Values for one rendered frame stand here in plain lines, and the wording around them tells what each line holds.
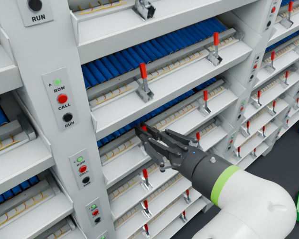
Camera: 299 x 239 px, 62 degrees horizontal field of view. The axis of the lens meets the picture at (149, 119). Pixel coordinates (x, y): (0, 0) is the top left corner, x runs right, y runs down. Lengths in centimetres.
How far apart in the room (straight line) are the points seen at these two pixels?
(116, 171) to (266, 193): 39
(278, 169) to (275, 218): 159
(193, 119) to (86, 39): 52
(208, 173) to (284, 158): 166
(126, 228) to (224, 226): 65
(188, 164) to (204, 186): 6
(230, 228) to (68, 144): 33
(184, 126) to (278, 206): 43
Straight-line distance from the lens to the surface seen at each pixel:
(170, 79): 68
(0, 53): 43
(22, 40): 40
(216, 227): 46
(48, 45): 41
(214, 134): 111
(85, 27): 47
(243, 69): 97
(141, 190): 90
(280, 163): 211
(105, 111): 58
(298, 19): 124
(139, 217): 107
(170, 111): 82
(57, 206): 68
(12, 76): 42
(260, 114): 159
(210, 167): 53
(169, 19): 55
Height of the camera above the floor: 147
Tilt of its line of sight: 42 degrees down
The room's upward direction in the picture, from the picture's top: straight up
